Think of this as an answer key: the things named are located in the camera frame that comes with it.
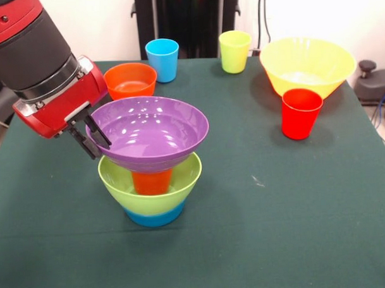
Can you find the blue cup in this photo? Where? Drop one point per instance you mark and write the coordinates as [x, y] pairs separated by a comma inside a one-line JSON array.
[[162, 59]]

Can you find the blue bowl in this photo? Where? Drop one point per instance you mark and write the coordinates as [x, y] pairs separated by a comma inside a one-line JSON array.
[[154, 219]]

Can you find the orange bowl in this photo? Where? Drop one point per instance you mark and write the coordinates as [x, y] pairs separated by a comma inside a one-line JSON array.
[[130, 83]]

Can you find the green bowl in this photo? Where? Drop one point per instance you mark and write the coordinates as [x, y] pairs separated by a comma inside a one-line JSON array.
[[187, 182]]

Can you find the orange cup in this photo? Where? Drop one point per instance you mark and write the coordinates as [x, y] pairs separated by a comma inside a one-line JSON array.
[[152, 183]]

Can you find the red cup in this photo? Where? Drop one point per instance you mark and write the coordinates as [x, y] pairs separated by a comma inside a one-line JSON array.
[[300, 115]]

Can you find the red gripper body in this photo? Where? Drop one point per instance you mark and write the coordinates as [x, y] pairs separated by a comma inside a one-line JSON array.
[[64, 104]]

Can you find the dark green tablecloth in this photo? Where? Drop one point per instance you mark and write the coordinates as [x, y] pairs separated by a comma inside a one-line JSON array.
[[196, 254]]

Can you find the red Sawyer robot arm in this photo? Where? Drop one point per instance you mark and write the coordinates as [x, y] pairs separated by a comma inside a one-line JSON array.
[[21, 49]]

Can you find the lime green cup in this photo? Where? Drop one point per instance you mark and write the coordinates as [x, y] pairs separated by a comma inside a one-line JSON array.
[[235, 54]]

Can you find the large yellow bowl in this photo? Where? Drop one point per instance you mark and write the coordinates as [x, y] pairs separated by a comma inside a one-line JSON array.
[[306, 64]]

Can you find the purple bowl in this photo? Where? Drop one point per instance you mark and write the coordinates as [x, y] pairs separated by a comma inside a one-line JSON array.
[[157, 135]]

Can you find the black chair base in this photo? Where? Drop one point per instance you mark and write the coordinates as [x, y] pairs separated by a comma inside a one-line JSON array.
[[370, 84]]

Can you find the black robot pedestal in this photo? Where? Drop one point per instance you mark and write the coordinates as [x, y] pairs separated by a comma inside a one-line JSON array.
[[191, 17]]

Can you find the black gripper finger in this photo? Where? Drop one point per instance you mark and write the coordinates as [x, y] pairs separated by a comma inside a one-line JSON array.
[[98, 131], [85, 143]]

